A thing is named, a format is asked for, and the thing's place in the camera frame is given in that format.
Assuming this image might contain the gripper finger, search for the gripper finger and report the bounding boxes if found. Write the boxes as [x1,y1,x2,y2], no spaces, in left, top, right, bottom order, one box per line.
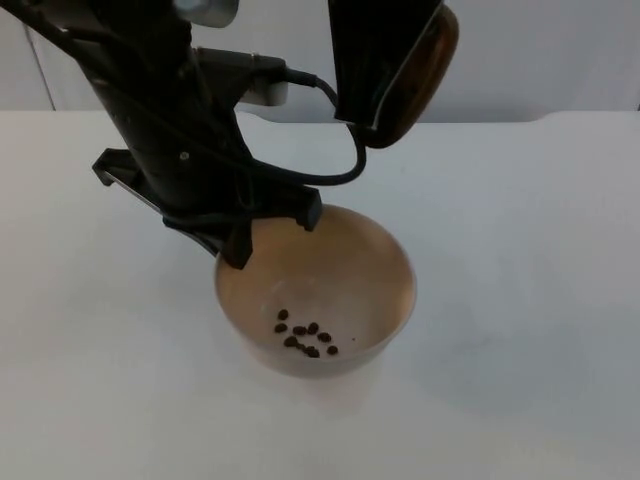
[327,0,443,133]
[221,221,255,272]

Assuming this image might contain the dark wooden cup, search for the dark wooden cup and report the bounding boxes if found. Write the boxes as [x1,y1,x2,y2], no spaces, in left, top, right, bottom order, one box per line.
[363,3,462,150]

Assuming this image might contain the pale wooden bowl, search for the pale wooden bowl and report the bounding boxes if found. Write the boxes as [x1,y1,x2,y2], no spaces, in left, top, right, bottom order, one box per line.
[213,203,418,384]

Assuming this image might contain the coffee beans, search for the coffee beans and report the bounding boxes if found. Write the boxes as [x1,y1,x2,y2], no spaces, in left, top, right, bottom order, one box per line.
[272,307,340,360]

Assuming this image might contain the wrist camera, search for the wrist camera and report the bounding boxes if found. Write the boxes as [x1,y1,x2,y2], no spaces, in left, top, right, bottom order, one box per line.
[172,0,291,107]

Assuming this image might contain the black cable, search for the black cable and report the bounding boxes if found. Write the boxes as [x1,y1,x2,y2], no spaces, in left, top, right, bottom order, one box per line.
[197,47,372,187]

